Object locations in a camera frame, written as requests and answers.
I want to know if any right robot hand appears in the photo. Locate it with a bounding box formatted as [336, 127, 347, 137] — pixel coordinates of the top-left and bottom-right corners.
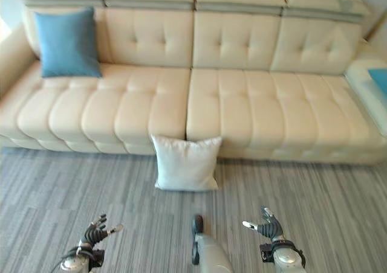
[242, 206, 285, 242]

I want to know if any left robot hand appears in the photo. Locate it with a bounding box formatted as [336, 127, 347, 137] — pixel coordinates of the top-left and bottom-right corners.
[80, 214, 125, 248]

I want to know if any cream leather sofa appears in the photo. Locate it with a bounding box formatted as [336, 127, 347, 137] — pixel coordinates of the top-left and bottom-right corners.
[0, 0, 387, 167]

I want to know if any silver robot leg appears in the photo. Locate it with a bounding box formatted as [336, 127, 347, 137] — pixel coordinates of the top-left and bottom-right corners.
[191, 232, 234, 273]

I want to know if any dark robot foot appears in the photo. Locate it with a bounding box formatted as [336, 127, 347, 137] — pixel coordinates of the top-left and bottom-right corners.
[192, 214, 204, 234]

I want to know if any white square cushion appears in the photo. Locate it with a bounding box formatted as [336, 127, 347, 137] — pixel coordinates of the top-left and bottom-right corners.
[151, 134, 223, 191]

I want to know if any light blue cushion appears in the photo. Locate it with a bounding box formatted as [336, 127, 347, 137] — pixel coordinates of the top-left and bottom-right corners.
[367, 68, 387, 93]

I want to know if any blue square cushion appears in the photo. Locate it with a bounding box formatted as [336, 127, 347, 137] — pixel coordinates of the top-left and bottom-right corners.
[33, 6, 103, 79]

